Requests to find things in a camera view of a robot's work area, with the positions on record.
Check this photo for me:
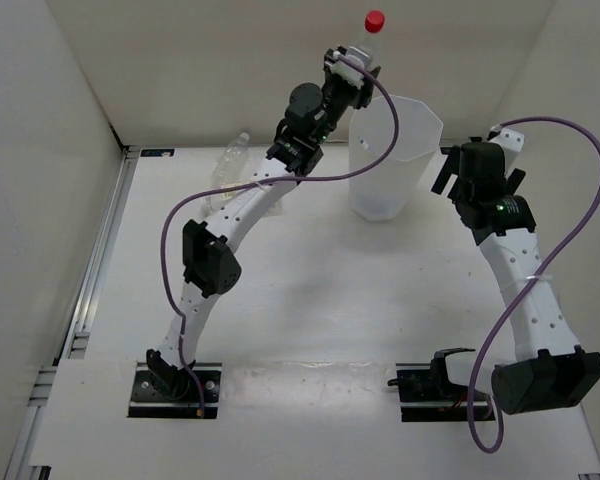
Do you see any red label plastic bottle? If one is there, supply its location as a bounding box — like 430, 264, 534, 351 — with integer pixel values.
348, 10, 386, 71

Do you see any clear ribbed plastic bottle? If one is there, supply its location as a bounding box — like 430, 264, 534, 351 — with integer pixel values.
211, 132, 250, 188

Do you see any clear bottle yellow label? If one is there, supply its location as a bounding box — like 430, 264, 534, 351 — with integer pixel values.
202, 172, 284, 217

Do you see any blue label plastic bottle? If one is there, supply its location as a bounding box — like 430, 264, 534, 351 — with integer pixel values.
357, 195, 401, 217

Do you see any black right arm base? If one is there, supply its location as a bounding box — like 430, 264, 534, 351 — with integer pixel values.
387, 348, 476, 423

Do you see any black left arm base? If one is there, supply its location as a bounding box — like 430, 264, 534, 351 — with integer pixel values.
127, 363, 222, 420

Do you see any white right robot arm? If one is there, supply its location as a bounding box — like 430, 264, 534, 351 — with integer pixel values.
432, 142, 600, 415

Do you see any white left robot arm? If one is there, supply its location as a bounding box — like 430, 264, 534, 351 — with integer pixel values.
146, 46, 381, 400

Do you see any white polygonal plastic bin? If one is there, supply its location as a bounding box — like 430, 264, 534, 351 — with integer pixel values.
349, 95, 443, 221

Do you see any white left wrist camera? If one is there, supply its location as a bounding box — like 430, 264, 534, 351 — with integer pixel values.
329, 45, 376, 90

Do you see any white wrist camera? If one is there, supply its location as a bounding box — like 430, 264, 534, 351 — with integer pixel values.
329, 45, 376, 90
487, 125, 525, 173

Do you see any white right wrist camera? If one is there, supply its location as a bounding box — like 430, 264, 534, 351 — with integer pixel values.
487, 125, 525, 173

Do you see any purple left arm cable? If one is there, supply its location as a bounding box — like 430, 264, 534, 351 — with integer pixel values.
158, 57, 401, 419

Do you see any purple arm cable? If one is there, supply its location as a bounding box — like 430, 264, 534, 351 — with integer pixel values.
158, 57, 401, 419
467, 117, 600, 454

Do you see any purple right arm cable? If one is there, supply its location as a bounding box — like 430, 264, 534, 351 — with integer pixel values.
467, 117, 600, 454

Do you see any aluminium left frame rail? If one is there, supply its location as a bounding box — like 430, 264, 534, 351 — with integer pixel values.
4, 146, 140, 479

